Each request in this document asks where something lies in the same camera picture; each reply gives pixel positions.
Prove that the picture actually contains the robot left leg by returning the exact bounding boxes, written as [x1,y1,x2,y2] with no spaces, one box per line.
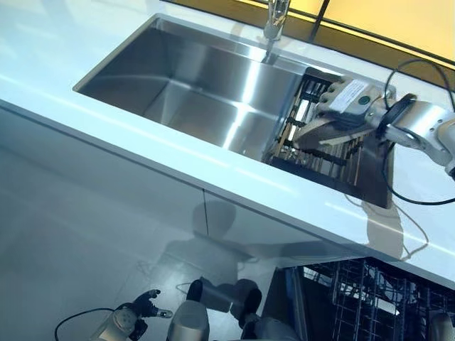
[169,278,211,341]

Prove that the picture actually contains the black and chrome sink rack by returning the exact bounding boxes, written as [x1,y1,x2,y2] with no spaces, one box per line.
[262,66,378,188]

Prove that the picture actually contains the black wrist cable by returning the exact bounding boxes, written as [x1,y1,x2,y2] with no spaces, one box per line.
[54,307,120,341]
[377,59,455,207]

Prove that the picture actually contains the stainless steel kitchen sink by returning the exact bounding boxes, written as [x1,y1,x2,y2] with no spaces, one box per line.
[73,13,397,209]

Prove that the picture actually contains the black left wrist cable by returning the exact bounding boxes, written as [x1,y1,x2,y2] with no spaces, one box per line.
[54,307,120,341]

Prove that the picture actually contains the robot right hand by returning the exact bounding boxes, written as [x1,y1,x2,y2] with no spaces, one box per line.
[314,78,389,126]

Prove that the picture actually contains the narrow white cabinet door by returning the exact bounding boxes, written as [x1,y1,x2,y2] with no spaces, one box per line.
[201,187,344,271]

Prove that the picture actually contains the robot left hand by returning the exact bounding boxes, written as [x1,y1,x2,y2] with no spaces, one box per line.
[133,288,174,320]

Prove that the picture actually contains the black wire dishwasher rack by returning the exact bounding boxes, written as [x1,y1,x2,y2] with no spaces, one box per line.
[301,258,455,341]

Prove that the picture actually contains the chrome gooseneck kitchen faucet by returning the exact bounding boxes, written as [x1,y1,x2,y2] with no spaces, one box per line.
[262,0,291,42]

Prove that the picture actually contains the wide white cabinet door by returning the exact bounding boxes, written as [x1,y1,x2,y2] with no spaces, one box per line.
[0,105,208,256]

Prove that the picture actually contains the yellow window with dark frame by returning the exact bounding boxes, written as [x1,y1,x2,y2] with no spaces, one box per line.
[191,0,455,86]

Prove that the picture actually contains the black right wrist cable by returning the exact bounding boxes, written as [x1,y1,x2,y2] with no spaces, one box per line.
[377,59,455,207]

